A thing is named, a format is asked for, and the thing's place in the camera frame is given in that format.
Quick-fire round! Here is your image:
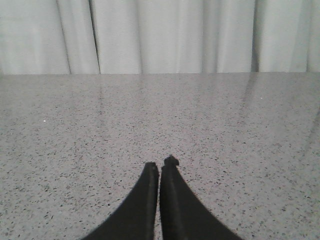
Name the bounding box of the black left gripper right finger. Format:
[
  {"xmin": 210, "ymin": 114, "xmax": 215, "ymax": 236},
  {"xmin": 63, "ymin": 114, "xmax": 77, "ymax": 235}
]
[{"xmin": 159, "ymin": 155, "xmax": 241, "ymax": 240}]

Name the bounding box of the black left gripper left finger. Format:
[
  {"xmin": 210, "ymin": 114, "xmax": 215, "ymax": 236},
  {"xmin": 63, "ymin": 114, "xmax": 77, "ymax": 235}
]
[{"xmin": 84, "ymin": 162, "xmax": 159, "ymax": 240}]

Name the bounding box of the pale grey curtain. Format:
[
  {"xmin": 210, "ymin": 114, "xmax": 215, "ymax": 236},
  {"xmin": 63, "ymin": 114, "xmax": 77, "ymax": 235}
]
[{"xmin": 0, "ymin": 0, "xmax": 320, "ymax": 75}]

